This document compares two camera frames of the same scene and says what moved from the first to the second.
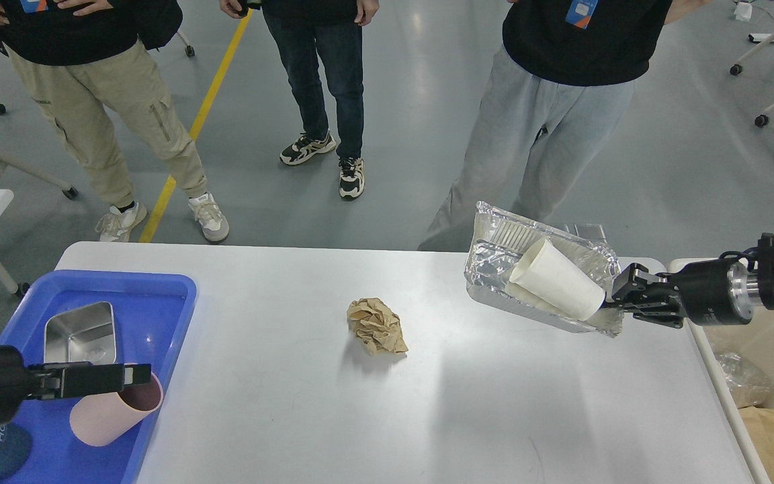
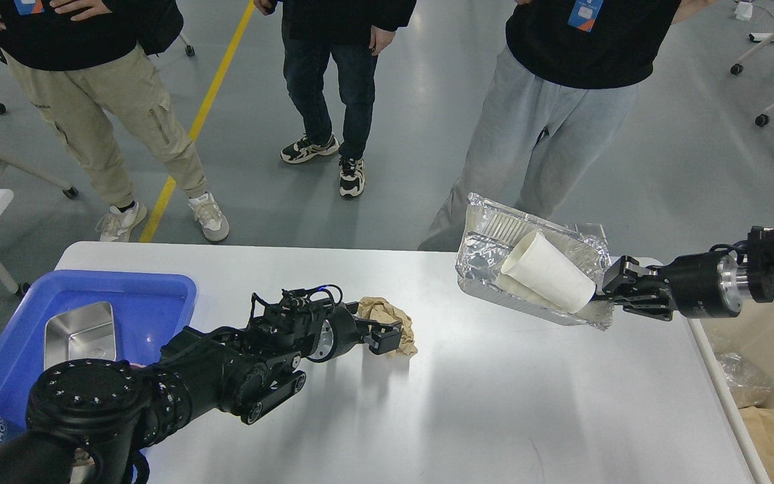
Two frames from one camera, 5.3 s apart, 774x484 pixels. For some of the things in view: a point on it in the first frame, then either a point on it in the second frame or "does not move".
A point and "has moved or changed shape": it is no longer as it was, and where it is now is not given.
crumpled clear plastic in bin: [748, 385] does not move
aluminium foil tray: [498, 241] has moved or changed shape
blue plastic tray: [152, 314] does not move
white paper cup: [548, 279] has moved or changed shape
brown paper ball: [377, 327] has moved or changed shape
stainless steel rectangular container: [83, 335] does not move
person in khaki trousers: [80, 60] does not move
